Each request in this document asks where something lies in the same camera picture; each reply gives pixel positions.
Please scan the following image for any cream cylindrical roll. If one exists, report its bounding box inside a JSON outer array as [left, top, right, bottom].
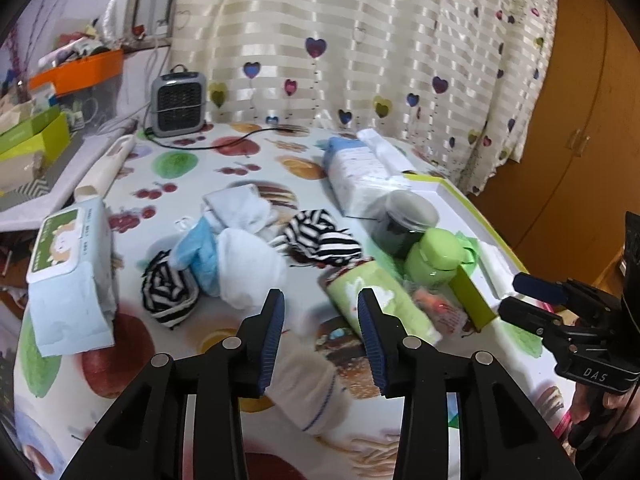
[[74, 135, 137, 201]]

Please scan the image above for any blue white tissue pack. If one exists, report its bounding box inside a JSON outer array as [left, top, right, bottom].
[[320, 129, 416, 218]]

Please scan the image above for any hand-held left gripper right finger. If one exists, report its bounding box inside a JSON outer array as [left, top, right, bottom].
[[356, 287, 583, 480]]

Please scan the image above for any wooden wardrobe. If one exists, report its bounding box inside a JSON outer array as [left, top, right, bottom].
[[465, 0, 640, 301]]

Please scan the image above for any white folded towel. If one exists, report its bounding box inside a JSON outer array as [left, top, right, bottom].
[[477, 240, 518, 298]]

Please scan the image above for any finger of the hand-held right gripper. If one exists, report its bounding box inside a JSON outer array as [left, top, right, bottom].
[[498, 295, 577, 347], [512, 272, 622, 322]]

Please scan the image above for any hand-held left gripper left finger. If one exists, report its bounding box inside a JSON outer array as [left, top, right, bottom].
[[60, 287, 286, 480]]

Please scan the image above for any chevron pattern box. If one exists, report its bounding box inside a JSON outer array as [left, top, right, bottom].
[[0, 172, 53, 198]]

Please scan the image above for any green lidded container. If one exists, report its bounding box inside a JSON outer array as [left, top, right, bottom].
[[404, 227, 466, 288]]

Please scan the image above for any wet wipes pack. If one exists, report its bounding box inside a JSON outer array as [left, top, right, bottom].
[[25, 197, 121, 358]]

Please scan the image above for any white balled sock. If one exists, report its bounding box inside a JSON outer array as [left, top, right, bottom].
[[217, 227, 289, 311]]

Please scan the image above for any white box with green rim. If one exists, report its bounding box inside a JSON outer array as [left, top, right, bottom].
[[402, 170, 531, 333]]

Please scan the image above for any orange lidded storage box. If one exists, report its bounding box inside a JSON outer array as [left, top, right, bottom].
[[27, 50, 126, 126]]

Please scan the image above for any grey space heater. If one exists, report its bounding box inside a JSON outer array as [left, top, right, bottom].
[[150, 71, 208, 138]]

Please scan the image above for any white side shelf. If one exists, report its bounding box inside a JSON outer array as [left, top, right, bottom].
[[0, 130, 131, 233]]

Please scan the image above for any pile of small toiletries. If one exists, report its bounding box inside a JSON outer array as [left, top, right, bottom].
[[37, 0, 126, 68]]

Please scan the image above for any striped heart print curtain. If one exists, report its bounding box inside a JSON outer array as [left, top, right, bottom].
[[170, 0, 561, 196]]

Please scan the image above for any light green cloth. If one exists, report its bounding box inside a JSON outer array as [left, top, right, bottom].
[[452, 230, 483, 268]]

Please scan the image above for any cream sock with blue stripes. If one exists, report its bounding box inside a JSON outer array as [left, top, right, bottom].
[[270, 320, 351, 436]]

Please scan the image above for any black white striped sock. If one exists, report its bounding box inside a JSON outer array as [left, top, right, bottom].
[[141, 250, 201, 331], [272, 209, 362, 269]]

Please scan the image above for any black power cable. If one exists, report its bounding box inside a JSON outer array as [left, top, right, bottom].
[[144, 126, 309, 152]]

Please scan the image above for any dark jar with grey lid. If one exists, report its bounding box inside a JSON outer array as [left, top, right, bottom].
[[370, 191, 441, 258]]

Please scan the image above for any person's right hand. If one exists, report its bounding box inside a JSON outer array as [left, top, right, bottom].
[[565, 382, 640, 466]]

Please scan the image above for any orange snack packet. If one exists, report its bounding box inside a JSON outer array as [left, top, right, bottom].
[[412, 287, 471, 337]]

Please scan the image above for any green cardboard box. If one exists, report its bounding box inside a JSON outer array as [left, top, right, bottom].
[[0, 110, 71, 163]]

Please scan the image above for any light blue sock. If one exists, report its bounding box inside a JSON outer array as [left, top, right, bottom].
[[172, 217, 224, 297]]

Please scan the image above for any window frame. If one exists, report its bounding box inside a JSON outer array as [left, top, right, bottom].
[[125, 0, 177, 47]]

